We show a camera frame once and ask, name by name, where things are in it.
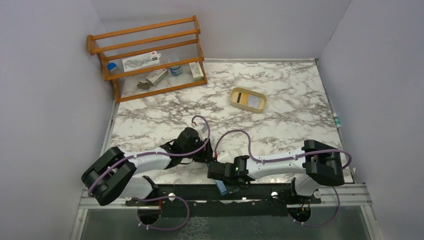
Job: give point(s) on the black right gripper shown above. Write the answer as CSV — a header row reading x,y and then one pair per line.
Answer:
x,y
230,170

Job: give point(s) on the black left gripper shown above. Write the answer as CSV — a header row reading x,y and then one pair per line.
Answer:
x,y
205,154

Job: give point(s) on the blue leather card holder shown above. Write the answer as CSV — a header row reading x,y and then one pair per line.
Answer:
x,y
225,188

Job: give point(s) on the white card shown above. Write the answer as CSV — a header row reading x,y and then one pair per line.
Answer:
x,y
257,105

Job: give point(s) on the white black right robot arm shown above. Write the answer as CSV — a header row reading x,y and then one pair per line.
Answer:
x,y
316,164

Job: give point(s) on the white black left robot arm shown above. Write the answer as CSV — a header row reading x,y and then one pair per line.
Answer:
x,y
111,176

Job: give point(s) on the yellow grey card in tray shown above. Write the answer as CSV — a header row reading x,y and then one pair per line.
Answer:
x,y
242,98

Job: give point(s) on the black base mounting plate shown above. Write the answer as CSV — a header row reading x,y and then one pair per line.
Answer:
x,y
205,200

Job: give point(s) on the green white small box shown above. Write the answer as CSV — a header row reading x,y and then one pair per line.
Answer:
x,y
196,71

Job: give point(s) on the beige oval tray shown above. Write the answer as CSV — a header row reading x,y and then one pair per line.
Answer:
x,y
236,90

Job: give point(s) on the blue white small jar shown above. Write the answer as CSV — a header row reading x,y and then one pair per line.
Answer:
x,y
176,70

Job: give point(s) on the wooden tiered shelf rack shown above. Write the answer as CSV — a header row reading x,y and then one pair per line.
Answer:
x,y
178,41

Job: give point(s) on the white blister pack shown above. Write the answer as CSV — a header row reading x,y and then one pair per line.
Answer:
x,y
141,61

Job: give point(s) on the blue white eraser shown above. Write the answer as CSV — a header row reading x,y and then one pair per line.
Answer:
x,y
113,68

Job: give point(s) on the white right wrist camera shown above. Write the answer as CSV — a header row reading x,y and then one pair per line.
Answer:
x,y
224,157

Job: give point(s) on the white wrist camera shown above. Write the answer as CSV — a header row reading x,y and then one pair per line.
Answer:
x,y
202,130
224,157

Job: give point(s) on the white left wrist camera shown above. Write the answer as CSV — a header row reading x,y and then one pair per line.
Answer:
x,y
202,130

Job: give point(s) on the aluminium frame rail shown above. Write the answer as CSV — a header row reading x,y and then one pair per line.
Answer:
x,y
100,201

